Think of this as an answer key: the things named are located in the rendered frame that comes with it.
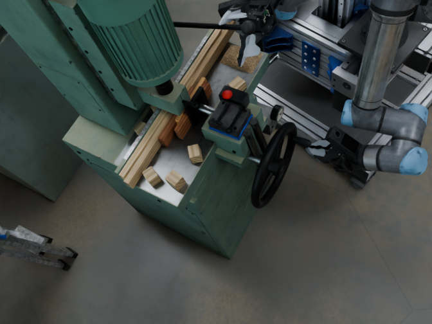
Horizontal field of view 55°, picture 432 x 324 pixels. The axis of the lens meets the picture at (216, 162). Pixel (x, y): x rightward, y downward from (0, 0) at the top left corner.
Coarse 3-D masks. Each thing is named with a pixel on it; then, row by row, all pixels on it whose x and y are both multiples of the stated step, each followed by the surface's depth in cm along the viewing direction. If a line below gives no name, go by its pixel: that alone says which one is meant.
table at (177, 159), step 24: (216, 72) 138; (240, 72) 136; (264, 72) 141; (216, 96) 134; (264, 120) 130; (192, 144) 128; (168, 168) 125; (192, 168) 124; (144, 192) 126; (168, 192) 122; (192, 192) 125
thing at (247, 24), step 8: (176, 24) 114; (184, 24) 113; (192, 24) 111; (200, 24) 109; (208, 24) 108; (216, 24) 106; (224, 24) 104; (232, 24) 103; (240, 24) 102; (248, 24) 99; (248, 32) 100
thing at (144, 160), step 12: (228, 36) 142; (216, 48) 138; (204, 60) 136; (204, 72) 137; (192, 84) 133; (168, 120) 128; (156, 132) 127; (156, 144) 127; (144, 156) 124; (132, 168) 123; (144, 168) 126; (132, 180) 122
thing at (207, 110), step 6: (198, 90) 125; (192, 96) 124; (198, 96) 124; (204, 96) 128; (192, 102) 123; (198, 102) 125; (204, 102) 129; (186, 108) 122; (192, 108) 124; (204, 108) 125; (210, 108) 125; (192, 114) 125; (198, 114) 129; (192, 120) 127; (198, 120) 130
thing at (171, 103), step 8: (144, 88) 123; (152, 88) 122; (176, 88) 121; (184, 88) 121; (144, 96) 125; (152, 96) 122; (160, 96) 120; (168, 96) 120; (176, 96) 119; (184, 96) 123; (152, 104) 127; (160, 104) 124; (168, 104) 121; (176, 104) 120; (184, 104) 124; (176, 112) 123
